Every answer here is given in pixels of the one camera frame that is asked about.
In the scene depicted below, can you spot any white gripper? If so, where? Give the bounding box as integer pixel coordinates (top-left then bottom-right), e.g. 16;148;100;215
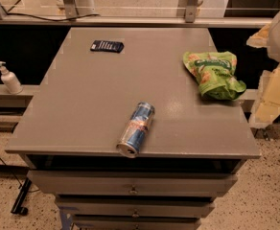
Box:
246;12;280;129

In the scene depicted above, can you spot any green rice chip bag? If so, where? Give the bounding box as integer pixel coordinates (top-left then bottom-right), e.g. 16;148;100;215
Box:
182;51;246;101

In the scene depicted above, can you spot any black cable on ledge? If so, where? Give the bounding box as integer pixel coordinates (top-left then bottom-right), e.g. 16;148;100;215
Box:
2;11;100;22

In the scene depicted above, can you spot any dark blue rxbar blueberry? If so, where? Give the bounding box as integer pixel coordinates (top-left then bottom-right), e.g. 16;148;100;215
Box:
90;40;124;53

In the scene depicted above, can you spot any grey metal drawer cabinet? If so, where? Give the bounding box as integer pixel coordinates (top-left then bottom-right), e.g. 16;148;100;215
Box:
8;28;260;230

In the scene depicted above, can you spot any blue silver energy drink can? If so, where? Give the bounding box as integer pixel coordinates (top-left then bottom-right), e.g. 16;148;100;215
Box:
116;102;155;158

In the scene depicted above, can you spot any grey metal window post right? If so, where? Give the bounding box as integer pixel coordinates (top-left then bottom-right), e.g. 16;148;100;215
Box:
176;0;198;23

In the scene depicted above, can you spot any white pump dispenser bottle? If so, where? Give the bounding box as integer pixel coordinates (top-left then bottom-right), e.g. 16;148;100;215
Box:
0;61;23;94

